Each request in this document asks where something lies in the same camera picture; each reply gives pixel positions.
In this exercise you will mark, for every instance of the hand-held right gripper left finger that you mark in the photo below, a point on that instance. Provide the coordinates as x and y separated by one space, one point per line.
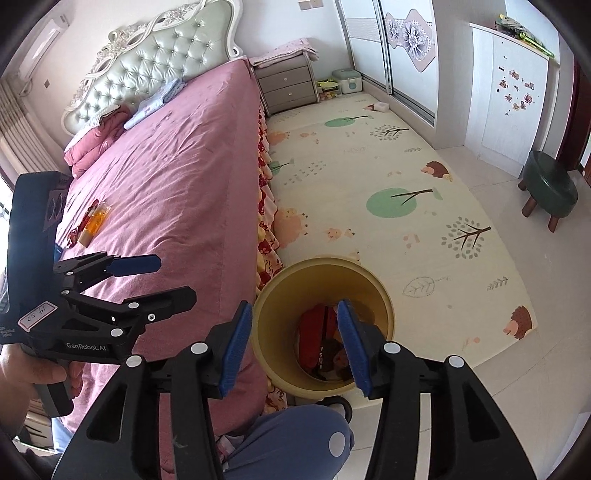
235 346

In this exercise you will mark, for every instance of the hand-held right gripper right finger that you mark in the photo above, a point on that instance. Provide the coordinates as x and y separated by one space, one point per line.
353 350

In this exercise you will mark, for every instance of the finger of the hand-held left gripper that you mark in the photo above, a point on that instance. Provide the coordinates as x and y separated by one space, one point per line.
136 265
166 300

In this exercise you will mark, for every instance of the red cloth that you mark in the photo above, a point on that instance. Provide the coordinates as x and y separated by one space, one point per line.
314 327

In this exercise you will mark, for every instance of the yellow waste bin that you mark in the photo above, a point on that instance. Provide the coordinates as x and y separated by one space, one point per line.
286 295

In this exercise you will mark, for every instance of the person's left hand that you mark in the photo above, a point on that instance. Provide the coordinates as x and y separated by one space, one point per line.
27 374

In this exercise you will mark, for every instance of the crumpled red snack wrapper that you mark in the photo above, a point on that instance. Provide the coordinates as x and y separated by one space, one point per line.
74 236

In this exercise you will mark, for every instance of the orange liquid bottle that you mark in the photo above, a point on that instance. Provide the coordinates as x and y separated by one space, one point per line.
94 224

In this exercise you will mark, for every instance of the long red snack wrapper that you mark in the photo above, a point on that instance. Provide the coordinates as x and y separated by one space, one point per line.
90 212

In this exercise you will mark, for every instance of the person's leg in blue trousers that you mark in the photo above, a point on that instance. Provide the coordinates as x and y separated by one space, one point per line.
286 443

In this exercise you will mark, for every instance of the cream play mat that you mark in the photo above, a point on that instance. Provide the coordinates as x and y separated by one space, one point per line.
369 240

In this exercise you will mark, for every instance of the beige curtain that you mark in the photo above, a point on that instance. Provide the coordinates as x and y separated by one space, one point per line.
27 129

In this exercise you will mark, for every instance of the folded pink quilt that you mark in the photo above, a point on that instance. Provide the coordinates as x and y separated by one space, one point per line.
92 141

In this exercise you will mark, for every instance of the striped pillow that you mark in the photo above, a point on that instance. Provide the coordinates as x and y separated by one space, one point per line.
106 115

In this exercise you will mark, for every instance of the folded light blue blanket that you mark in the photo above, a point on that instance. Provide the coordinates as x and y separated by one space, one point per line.
154 104

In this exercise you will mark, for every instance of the tufted green headboard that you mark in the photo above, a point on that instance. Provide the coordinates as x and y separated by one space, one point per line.
152 64

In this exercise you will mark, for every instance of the white air conditioner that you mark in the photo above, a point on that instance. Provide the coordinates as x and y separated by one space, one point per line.
39 48

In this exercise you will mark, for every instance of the grey nightstand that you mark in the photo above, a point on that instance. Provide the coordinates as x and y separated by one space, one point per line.
288 87

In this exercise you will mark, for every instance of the pink dotted cloth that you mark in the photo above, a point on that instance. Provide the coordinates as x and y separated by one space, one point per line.
281 51

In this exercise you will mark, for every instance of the green round stool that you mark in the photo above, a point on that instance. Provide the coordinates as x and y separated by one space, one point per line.
549 182

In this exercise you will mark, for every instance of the green and white storage box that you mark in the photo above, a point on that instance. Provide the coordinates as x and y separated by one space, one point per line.
348 82

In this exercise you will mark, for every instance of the white cabinet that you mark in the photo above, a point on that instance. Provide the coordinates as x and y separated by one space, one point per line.
503 106

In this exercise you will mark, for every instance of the white flowered wardrobe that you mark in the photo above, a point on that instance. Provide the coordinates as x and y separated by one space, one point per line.
364 46

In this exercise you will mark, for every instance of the dark red door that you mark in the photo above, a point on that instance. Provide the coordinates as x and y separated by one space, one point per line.
577 115

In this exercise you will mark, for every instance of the wall switch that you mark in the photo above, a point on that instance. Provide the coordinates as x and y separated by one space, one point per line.
309 4

